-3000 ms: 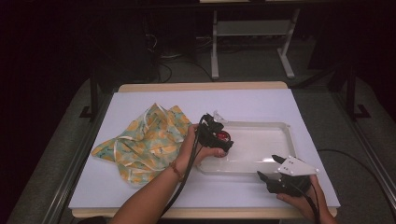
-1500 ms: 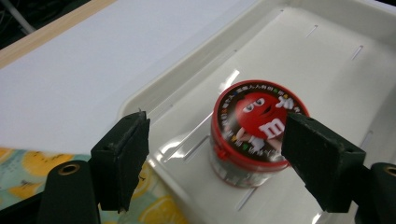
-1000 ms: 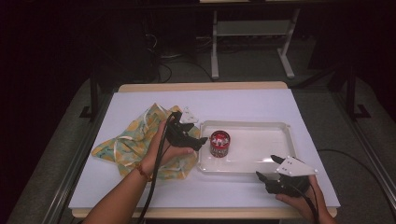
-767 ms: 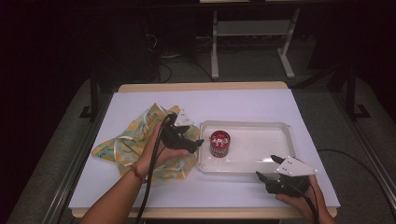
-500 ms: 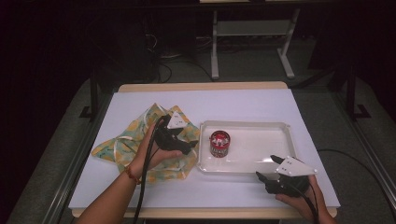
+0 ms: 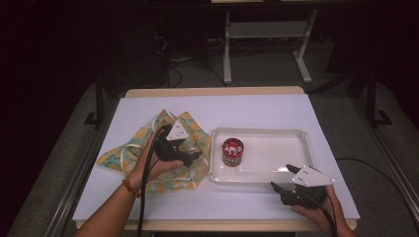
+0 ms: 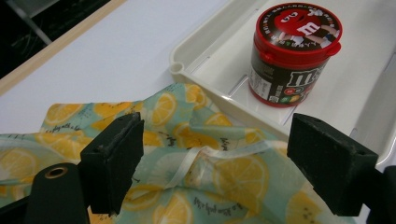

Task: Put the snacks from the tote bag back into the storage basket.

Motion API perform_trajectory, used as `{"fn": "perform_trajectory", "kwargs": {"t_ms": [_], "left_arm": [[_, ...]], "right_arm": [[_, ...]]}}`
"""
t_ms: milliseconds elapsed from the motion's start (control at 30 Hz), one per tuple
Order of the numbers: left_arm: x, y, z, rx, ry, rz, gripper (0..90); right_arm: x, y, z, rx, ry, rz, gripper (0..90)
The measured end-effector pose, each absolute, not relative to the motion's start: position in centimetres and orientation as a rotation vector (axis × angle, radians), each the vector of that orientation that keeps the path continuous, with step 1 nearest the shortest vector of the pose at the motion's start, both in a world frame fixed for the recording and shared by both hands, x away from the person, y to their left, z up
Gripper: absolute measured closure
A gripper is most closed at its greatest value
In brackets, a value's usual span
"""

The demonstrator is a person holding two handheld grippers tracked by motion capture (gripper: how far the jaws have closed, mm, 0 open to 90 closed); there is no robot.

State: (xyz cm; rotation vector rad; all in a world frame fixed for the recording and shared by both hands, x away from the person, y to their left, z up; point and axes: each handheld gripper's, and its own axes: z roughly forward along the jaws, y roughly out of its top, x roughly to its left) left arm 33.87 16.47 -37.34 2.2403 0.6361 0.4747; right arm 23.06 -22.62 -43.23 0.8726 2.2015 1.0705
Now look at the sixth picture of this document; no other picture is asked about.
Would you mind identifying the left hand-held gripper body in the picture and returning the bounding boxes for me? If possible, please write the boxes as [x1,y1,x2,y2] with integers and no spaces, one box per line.
[153,119,193,163]

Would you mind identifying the white table cover sheet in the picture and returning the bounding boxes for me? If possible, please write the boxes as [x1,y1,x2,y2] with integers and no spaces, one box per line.
[72,93,361,222]

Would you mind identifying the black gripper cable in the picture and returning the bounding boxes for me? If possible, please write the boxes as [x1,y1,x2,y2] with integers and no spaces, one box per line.
[304,191,339,237]
[135,125,166,237]

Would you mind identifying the black floor cables bundle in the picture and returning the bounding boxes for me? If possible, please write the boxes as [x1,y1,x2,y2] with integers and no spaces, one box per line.
[154,34,228,89]

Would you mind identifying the person's left hand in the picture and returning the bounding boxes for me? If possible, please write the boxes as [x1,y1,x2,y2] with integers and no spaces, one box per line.
[126,129,185,196]

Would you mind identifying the yellow green patterned cloth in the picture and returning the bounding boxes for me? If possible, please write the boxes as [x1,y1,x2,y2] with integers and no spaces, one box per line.
[96,109,213,196]

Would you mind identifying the white plastic tray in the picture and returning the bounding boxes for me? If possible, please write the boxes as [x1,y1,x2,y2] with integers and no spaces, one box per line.
[208,126,314,185]

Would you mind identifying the white metal frame stand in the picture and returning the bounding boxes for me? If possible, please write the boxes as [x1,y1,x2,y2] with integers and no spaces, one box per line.
[222,8,319,85]

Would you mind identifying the red round tin can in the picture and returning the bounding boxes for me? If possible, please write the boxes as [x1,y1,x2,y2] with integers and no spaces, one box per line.
[221,137,245,168]

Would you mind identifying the person's right hand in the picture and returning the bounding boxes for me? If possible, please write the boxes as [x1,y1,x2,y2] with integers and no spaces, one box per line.
[290,185,346,232]

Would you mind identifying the red bead bracelet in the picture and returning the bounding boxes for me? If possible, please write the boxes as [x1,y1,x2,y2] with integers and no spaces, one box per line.
[122,179,141,198]

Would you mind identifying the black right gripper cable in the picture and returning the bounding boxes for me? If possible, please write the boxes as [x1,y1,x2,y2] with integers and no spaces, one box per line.
[304,191,339,237]

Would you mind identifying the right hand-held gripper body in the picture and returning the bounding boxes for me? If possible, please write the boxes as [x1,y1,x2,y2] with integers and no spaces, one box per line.
[279,165,337,209]

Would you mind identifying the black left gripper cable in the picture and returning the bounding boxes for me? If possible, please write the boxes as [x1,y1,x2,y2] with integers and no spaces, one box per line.
[135,125,166,237]

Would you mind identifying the black metal stand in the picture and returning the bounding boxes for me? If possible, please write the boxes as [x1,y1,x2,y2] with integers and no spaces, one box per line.
[365,68,393,128]
[83,70,107,128]

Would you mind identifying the black floor cable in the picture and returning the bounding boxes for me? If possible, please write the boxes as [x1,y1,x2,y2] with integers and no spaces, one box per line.
[335,157,419,230]

